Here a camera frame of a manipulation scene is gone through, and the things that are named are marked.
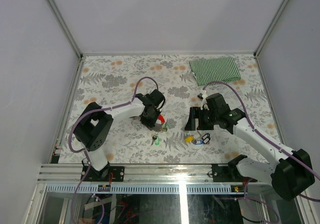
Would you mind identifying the metal key holder red handle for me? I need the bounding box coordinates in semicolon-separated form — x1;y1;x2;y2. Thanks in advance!
148;114;166;132

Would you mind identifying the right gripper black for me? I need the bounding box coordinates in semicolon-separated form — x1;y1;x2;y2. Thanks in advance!
184;107;219;131

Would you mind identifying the green key tag with key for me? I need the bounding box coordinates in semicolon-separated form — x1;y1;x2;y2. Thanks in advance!
151;135;160;146

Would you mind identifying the blue key tag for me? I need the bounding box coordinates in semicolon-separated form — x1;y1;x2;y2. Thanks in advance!
194;140;203;145

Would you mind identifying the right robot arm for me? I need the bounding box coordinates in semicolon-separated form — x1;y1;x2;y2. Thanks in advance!
184;93;315;201

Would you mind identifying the white slotted cable duct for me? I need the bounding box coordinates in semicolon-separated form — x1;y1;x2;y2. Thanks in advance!
46;184;244;195

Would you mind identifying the black key tag lower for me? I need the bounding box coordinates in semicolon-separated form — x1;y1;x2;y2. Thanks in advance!
201;137;211;144

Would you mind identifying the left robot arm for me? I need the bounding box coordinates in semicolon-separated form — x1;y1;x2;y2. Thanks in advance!
72;89;166;181

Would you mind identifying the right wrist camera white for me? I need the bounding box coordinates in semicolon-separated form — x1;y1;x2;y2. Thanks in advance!
197;90;208;110

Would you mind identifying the aluminium front rail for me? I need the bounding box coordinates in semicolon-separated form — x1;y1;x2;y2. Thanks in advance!
37;163;251;184

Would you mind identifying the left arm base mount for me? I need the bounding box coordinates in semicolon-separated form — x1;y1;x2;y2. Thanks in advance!
84;166;125;182

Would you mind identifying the green white striped cloth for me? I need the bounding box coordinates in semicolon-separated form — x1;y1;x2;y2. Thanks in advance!
189;56;241;86

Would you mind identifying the yellow key tag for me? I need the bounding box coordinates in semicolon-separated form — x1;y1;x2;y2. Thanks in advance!
185;135;194;143

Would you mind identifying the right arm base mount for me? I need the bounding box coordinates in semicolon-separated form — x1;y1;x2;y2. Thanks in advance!
211;154;247;182

